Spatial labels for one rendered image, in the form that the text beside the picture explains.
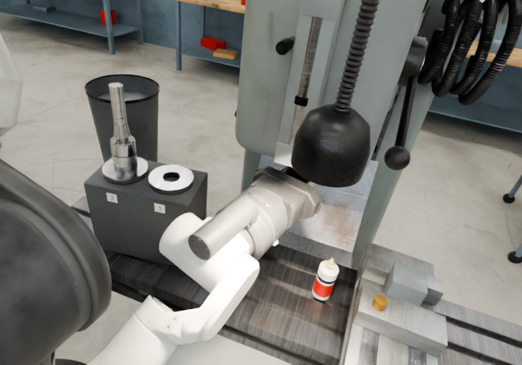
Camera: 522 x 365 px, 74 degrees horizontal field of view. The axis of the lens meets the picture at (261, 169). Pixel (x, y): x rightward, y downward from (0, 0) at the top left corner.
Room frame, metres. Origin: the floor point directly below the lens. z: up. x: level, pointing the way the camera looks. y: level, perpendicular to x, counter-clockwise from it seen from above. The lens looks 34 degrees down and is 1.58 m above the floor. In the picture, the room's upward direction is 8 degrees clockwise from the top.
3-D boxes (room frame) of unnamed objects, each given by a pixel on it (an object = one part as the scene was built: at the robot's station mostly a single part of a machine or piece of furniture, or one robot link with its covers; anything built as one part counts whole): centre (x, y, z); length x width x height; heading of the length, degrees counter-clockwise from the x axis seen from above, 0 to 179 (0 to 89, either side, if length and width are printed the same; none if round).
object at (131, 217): (0.57, 0.23, 1.05); 0.22 x 0.12 x 0.20; 84
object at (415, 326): (0.39, -0.28, 1.04); 0.15 x 0.06 x 0.04; 73
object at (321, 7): (0.39, -0.04, 1.44); 0.04 x 0.04 x 0.21; 75
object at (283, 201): (0.42, -0.02, 1.23); 0.13 x 0.12 x 0.10; 60
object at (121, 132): (0.58, 0.28, 1.27); 0.03 x 0.03 x 0.11
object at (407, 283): (0.44, -0.30, 1.07); 0.06 x 0.05 x 0.06; 73
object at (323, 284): (0.49, -0.17, 1.01); 0.04 x 0.04 x 0.11
